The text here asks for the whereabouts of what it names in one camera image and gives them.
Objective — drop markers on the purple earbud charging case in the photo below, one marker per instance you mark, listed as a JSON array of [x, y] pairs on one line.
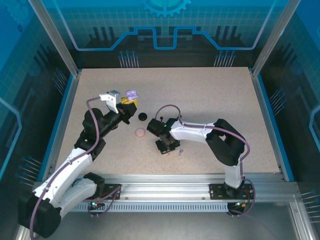
[[131, 94]]

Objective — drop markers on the black earbud charging case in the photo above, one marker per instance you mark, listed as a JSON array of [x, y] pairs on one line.
[[142, 116]]

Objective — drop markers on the pink earbud charging case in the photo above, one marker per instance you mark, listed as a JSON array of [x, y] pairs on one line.
[[140, 132]]

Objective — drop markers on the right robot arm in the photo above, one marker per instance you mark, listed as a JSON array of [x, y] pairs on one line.
[[192, 133]]

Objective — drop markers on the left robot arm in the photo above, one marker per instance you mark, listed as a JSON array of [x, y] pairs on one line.
[[62, 172]]

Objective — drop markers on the small circuit board with LEDs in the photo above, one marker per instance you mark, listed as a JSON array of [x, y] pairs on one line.
[[95, 204], [240, 204]]

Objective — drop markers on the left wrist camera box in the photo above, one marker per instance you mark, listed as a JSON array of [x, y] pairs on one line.
[[110, 97]]

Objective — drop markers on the aluminium mounting rail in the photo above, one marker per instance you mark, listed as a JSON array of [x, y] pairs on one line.
[[162, 186]]

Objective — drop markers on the side rail with blue trim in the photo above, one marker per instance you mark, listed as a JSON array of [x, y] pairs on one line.
[[65, 110], [266, 105]]

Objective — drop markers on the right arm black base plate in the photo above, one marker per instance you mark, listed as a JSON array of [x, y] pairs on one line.
[[217, 192]]

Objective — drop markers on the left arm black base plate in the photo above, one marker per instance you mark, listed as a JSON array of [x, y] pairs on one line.
[[113, 192]]

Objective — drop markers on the metal bench frame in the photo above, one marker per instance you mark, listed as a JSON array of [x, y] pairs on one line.
[[162, 227]]

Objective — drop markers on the aluminium frame post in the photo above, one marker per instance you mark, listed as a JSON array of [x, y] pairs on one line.
[[271, 40], [59, 40]]

